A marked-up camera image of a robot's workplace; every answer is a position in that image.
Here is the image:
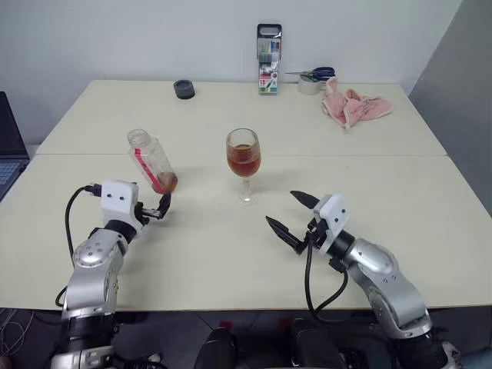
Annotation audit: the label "marker pen set box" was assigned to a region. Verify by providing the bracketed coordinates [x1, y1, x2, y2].
[256, 23, 284, 95]

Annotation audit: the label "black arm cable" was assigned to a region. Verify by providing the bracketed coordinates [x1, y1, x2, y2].
[304, 230, 349, 320]
[55, 184, 103, 308]

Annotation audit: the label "black bottle cap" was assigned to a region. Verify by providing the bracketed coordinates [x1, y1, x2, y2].
[172, 79, 196, 101]

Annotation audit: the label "pink cloth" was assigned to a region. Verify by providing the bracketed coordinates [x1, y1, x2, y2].
[321, 76, 396, 131]

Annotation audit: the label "clear wine glass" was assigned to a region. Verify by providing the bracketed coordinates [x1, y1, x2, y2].
[225, 128, 263, 205]

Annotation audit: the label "clear tape roll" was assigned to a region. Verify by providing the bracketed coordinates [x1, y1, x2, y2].
[297, 73, 327, 96]

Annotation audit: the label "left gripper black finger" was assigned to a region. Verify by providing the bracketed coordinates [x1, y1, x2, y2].
[156, 191, 173, 220]

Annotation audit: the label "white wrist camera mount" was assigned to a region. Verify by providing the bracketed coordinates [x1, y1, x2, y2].
[99, 179, 145, 234]
[311, 194, 351, 254]

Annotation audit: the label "dark rounded shape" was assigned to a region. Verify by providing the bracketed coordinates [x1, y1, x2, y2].
[195, 326, 238, 369]
[290, 317, 347, 369]

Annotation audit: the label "clear plastic bottle red label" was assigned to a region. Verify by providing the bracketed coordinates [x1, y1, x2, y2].
[127, 129, 179, 194]

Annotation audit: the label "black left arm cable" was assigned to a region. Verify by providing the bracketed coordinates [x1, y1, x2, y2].
[55, 184, 103, 308]

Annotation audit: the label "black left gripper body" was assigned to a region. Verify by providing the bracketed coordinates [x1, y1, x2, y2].
[132, 201, 162, 228]

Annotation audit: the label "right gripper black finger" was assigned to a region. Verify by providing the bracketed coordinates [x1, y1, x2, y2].
[290, 190, 320, 211]
[264, 215, 305, 256]

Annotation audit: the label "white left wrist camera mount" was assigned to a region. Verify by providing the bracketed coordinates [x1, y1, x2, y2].
[99, 179, 145, 234]

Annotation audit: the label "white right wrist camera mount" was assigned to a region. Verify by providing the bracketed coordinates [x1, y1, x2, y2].
[311, 194, 351, 254]

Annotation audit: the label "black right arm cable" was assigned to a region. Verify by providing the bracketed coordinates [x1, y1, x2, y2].
[304, 230, 349, 320]

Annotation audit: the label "blue handled scissors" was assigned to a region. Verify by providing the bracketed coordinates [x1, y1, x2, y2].
[284, 67, 336, 82]

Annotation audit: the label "dark laptop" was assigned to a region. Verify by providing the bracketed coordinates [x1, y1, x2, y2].
[0, 91, 31, 201]

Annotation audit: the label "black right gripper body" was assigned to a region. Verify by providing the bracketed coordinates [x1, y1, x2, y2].
[299, 217, 327, 255]

